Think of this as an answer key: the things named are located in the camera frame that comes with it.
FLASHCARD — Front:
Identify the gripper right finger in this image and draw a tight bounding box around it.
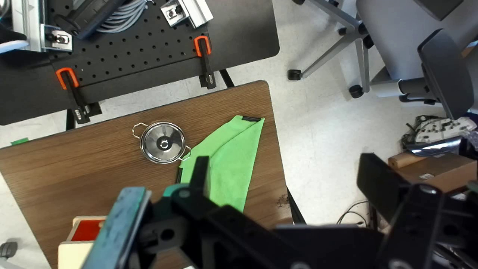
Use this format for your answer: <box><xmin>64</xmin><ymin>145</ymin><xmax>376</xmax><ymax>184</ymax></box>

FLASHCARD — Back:
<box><xmin>356</xmin><ymin>152</ymin><xmax>478</xmax><ymax>269</ymax></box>

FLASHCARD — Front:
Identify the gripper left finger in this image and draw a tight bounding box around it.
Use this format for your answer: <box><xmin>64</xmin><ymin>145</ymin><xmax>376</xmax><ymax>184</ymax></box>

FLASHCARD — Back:
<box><xmin>81</xmin><ymin>156</ymin><xmax>300</xmax><ymax>269</ymax></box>

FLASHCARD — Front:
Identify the cardboard box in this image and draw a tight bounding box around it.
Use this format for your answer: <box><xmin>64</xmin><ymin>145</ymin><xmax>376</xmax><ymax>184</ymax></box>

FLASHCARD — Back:
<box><xmin>388</xmin><ymin>151</ymin><xmax>478</xmax><ymax>195</ymax></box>

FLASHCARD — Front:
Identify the green cloth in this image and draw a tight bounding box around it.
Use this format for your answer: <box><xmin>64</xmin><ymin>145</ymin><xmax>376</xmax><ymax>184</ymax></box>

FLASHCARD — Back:
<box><xmin>176</xmin><ymin>115</ymin><xmax>266</xmax><ymax>213</ymax></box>

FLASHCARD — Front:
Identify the white plastic part with holes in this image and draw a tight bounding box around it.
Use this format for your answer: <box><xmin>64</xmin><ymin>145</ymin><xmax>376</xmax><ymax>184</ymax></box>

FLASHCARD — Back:
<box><xmin>401</xmin><ymin>115</ymin><xmax>478</xmax><ymax>157</ymax></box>

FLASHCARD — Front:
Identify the small steel pot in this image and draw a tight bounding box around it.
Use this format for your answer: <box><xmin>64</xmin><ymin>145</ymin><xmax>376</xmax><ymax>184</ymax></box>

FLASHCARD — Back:
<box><xmin>132</xmin><ymin>120</ymin><xmax>192</xmax><ymax>165</ymax></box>

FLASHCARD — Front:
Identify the steel pot lid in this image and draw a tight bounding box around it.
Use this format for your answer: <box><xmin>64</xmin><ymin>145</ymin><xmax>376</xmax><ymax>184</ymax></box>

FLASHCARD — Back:
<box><xmin>141</xmin><ymin>123</ymin><xmax>186</xmax><ymax>163</ymax></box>

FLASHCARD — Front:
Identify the wooden box with red inside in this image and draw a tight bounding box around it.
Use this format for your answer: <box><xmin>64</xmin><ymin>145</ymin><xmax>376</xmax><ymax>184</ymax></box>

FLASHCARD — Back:
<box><xmin>58</xmin><ymin>216</ymin><xmax>109</xmax><ymax>269</ymax></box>

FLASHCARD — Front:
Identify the orange and black clamp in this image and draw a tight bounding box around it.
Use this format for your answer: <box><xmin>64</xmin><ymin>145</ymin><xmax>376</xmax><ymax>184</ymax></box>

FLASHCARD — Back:
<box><xmin>193</xmin><ymin>35</ymin><xmax>217</xmax><ymax>90</ymax></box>
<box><xmin>56</xmin><ymin>67</ymin><xmax>102</xmax><ymax>124</ymax></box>

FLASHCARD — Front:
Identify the grey office chair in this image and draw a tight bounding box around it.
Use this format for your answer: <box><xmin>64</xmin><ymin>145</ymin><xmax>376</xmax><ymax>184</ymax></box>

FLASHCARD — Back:
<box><xmin>287</xmin><ymin>0</ymin><xmax>478</xmax><ymax>121</ymax></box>

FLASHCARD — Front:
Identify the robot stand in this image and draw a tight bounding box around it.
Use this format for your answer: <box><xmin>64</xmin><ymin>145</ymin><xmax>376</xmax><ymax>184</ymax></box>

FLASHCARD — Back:
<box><xmin>0</xmin><ymin>0</ymin><xmax>280</xmax><ymax>130</ymax></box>

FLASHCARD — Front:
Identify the grey caster wheel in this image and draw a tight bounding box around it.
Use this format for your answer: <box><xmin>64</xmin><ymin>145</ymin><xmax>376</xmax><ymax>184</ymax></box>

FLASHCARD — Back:
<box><xmin>0</xmin><ymin>241</ymin><xmax>19</xmax><ymax>260</ymax></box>

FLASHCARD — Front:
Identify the black cable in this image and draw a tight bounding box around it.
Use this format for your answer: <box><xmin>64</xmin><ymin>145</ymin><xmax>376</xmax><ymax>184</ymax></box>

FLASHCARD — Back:
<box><xmin>336</xmin><ymin>201</ymin><xmax>375</xmax><ymax>227</ymax></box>

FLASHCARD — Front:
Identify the aluminium profile bracket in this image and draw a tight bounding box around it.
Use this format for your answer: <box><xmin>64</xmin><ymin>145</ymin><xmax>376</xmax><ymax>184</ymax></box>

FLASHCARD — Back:
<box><xmin>10</xmin><ymin>0</ymin><xmax>73</xmax><ymax>52</ymax></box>
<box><xmin>161</xmin><ymin>0</ymin><xmax>214</xmax><ymax>30</ymax></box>

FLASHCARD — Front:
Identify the bundle of grey cables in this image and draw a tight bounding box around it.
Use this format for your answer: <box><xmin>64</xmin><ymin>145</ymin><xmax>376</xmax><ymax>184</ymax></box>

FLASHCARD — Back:
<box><xmin>96</xmin><ymin>0</ymin><xmax>150</xmax><ymax>34</ymax></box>

